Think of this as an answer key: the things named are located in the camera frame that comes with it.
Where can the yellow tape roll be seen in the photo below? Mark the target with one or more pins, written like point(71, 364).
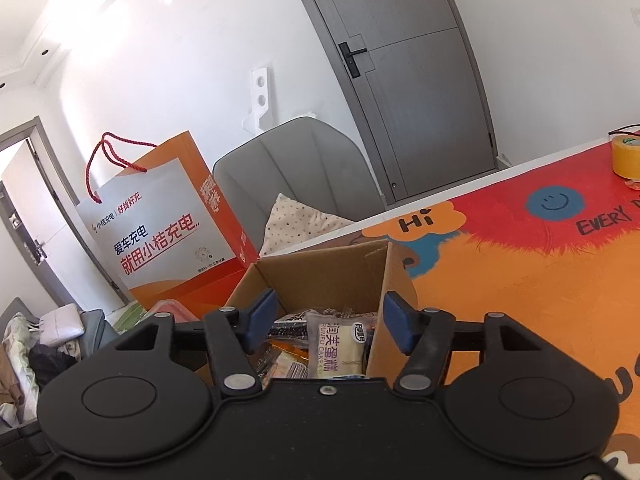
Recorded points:
point(627, 157)

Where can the pile of clothes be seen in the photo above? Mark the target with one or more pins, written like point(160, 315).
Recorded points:
point(45, 365)

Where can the grey door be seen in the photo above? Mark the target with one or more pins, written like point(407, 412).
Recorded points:
point(410, 85)

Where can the pale wooden room door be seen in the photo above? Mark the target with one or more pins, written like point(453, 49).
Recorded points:
point(35, 200)

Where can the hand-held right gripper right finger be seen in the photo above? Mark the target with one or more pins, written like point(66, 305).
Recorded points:
point(397, 318)

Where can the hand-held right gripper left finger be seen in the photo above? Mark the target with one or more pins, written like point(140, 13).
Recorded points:
point(262, 310)

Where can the grey sofa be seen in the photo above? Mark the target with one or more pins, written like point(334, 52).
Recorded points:
point(95, 330)

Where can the orange white paper bag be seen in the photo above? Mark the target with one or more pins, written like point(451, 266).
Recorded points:
point(165, 240)

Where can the white handbag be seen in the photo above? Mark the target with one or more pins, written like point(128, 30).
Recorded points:
point(60, 325)

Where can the dotted beige cushion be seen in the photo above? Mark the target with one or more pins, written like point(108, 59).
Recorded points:
point(295, 225)

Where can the tan cracker packet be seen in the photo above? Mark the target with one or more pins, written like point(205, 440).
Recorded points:
point(285, 365)

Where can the grey padded chair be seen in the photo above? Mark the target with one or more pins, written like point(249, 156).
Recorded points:
point(300, 170)

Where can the white cake packet blue picture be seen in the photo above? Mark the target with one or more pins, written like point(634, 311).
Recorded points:
point(335, 345)

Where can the green floor mat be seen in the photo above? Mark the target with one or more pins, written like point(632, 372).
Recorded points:
point(131, 319)

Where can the brown cardboard box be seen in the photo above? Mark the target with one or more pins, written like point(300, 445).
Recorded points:
point(325, 275)

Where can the black and white snack packet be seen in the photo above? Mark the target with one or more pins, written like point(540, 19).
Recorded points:
point(290, 331)

